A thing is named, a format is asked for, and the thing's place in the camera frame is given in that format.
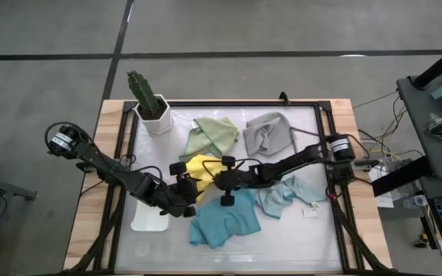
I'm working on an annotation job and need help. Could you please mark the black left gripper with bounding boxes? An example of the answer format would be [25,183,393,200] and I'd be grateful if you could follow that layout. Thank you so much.
[155,161,202,219]

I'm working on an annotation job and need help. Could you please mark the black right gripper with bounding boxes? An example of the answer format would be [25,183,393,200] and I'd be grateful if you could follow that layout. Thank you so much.
[212,155,253,208]

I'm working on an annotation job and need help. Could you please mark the yellow microfiber towel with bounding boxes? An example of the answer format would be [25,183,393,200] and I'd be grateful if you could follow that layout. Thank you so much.
[185,153,226,203]

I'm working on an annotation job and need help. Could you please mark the white plastic tray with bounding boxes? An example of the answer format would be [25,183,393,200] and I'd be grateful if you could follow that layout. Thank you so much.
[130,199,171,233]

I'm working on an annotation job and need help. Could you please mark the light blue microfiber towel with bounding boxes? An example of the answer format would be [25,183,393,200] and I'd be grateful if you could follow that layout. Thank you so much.
[254,174,328,219]

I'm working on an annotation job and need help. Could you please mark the grey microfiber towel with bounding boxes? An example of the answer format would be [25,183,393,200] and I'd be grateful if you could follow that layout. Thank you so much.
[242,110,298,158]

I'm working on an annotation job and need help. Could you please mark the teal microfiber towel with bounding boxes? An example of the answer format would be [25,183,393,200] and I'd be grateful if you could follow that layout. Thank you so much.
[189,189,262,249]

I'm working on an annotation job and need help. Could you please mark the pale green microfiber towel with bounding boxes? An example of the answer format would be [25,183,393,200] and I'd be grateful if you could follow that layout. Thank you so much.
[178,116,240,164]

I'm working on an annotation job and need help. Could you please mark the green cactus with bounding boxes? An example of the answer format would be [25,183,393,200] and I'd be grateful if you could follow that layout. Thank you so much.
[127,70,161,118]

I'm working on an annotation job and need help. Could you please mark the white paper sheet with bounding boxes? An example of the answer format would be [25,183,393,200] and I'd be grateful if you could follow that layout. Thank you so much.
[368,163,395,209]

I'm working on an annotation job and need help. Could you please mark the grey metal bench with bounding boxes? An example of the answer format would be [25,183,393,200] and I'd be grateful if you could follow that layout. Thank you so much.
[0,171,38,276]

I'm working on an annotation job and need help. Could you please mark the clear plastic bottle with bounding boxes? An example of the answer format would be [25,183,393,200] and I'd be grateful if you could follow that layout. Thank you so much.
[402,194,429,210]

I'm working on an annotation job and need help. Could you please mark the grey workstation cart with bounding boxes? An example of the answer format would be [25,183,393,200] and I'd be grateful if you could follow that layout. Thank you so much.
[370,74,442,276]

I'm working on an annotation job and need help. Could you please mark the yellow and black tool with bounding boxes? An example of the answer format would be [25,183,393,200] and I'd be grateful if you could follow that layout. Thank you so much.
[414,232,431,249]

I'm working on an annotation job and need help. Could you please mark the black slanted pole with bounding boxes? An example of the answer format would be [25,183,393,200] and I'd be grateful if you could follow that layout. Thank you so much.
[412,38,442,90]

